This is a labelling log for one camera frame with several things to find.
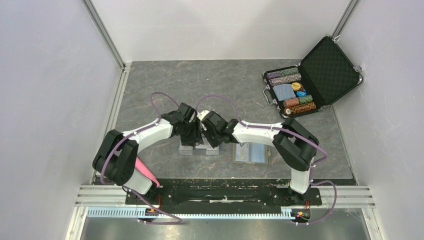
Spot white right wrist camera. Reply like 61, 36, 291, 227
197, 110, 210, 122

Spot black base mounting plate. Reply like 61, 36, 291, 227
143, 178, 322, 214

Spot black poker chip case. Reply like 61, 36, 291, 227
262, 35, 365, 119

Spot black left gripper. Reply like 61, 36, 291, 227
179, 119, 203, 147

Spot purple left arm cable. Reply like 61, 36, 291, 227
99, 92, 183, 226

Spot clear acrylic card box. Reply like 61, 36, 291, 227
202, 138, 220, 156
178, 140, 194, 156

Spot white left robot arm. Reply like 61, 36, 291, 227
92, 103, 203, 204

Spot poker chips in case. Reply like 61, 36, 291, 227
262, 66, 319, 118

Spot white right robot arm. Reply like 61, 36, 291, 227
198, 110, 320, 204

